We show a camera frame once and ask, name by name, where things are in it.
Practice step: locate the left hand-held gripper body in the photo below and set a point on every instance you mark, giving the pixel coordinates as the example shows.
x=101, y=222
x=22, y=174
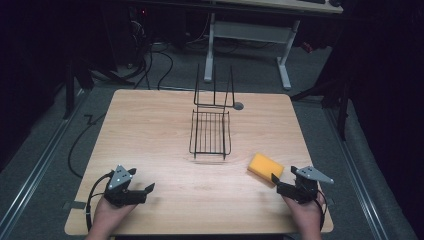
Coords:
x=119, y=186

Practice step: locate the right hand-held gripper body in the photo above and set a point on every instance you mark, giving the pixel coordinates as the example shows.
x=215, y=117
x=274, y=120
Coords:
x=305, y=188

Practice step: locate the yellow sponge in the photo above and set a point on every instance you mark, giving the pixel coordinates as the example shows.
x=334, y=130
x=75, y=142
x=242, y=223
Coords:
x=265, y=167

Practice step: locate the person's right hand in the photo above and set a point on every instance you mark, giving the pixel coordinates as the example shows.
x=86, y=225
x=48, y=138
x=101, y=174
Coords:
x=306, y=215

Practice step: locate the person's left hand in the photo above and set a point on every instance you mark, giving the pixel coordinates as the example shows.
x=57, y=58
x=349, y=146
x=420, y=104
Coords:
x=110, y=213

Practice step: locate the grey tape strip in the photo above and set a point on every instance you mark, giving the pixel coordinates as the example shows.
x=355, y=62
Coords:
x=76, y=205

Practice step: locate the black metal stand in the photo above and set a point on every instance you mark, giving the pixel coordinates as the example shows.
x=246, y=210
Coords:
x=342, y=113
x=69, y=93

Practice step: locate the small red object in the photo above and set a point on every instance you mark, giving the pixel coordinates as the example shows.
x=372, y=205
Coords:
x=307, y=47

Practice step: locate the black computer tower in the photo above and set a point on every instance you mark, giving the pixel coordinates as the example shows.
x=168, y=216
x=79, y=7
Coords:
x=133, y=33

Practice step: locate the white metal-legged desk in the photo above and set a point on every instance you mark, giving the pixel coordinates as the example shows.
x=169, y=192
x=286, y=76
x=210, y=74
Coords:
x=253, y=32

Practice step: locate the black keyboard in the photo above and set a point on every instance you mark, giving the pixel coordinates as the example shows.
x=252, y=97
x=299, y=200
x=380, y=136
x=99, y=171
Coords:
x=312, y=1

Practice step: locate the black computer mouse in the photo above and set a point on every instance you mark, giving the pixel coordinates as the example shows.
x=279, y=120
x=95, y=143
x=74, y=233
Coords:
x=335, y=2

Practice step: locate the metal floor rail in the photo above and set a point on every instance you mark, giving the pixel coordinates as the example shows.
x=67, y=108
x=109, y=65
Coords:
x=36, y=171
x=356, y=176

